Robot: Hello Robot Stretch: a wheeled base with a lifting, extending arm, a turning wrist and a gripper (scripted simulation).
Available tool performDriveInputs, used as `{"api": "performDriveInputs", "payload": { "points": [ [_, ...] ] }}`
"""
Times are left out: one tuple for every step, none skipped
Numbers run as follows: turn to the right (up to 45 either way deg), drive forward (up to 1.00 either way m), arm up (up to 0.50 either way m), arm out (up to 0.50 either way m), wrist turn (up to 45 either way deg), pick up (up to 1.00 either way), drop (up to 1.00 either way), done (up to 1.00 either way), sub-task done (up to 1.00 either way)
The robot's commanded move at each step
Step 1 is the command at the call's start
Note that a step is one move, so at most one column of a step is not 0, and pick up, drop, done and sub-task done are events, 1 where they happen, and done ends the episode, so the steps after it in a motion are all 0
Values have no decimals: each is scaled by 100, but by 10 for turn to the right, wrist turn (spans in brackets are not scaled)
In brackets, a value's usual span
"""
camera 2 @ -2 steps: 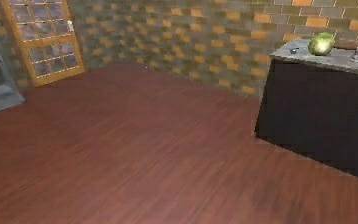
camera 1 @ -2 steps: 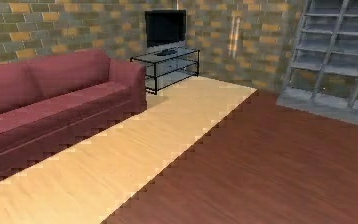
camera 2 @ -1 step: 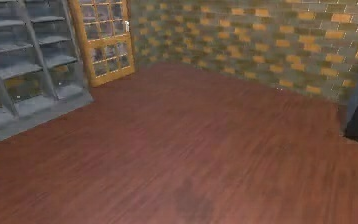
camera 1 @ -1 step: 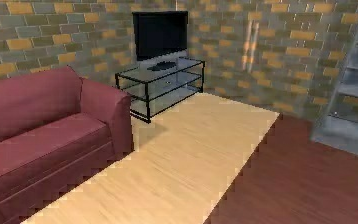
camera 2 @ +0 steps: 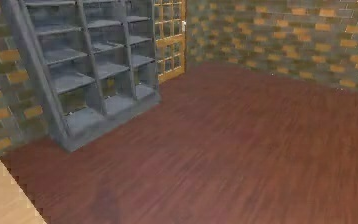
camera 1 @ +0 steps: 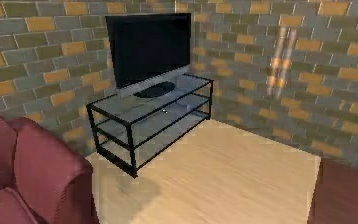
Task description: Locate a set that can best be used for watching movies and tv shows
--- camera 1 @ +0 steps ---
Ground black flat television set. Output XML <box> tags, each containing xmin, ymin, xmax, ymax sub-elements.
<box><xmin>105</xmin><ymin>12</ymin><xmax>192</xmax><ymax>99</ymax></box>

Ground black glass television stand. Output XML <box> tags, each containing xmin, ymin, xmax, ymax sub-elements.
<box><xmin>85</xmin><ymin>73</ymin><xmax>215</xmax><ymax>179</ymax></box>

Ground dark red sofa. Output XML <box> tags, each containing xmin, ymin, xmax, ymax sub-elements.
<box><xmin>0</xmin><ymin>106</ymin><xmax>100</xmax><ymax>224</ymax></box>

